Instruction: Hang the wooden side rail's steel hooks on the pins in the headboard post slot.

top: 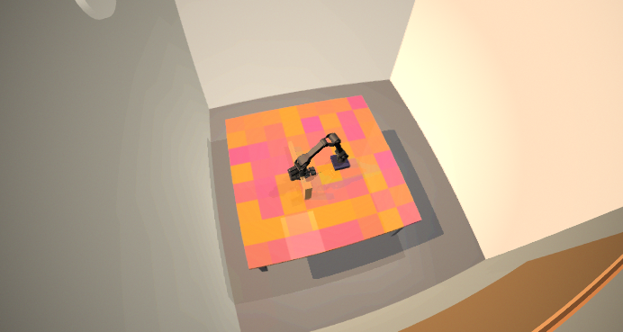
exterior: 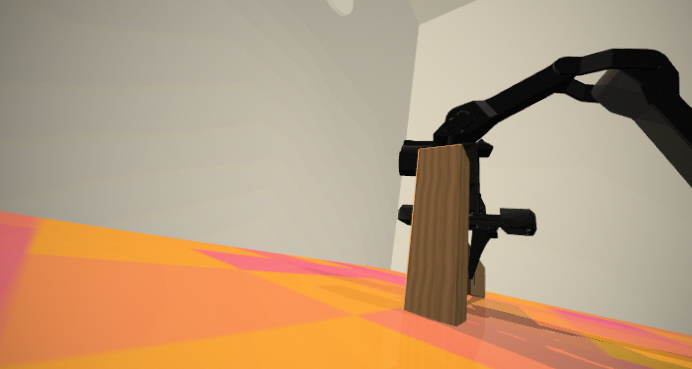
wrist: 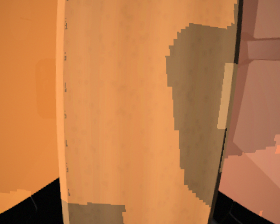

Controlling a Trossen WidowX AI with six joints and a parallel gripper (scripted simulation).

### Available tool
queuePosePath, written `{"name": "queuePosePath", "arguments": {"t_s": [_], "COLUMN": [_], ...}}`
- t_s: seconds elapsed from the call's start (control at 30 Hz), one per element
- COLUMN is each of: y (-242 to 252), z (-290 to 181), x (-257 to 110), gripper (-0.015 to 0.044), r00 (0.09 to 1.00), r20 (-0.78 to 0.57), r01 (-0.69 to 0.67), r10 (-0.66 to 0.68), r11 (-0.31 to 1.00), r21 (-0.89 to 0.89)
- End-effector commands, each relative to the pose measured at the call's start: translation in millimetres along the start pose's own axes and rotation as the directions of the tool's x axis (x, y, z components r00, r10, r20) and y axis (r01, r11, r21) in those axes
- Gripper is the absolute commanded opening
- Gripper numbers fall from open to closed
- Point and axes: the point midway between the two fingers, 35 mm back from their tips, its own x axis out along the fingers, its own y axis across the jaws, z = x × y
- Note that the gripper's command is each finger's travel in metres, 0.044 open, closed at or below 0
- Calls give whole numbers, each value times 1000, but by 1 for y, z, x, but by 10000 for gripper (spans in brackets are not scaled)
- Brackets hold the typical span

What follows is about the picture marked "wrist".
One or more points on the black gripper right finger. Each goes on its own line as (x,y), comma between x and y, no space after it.
(228,211)

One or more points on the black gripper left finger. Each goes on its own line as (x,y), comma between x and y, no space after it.
(43,207)

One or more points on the light wooden board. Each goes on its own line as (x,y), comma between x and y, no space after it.
(144,100)

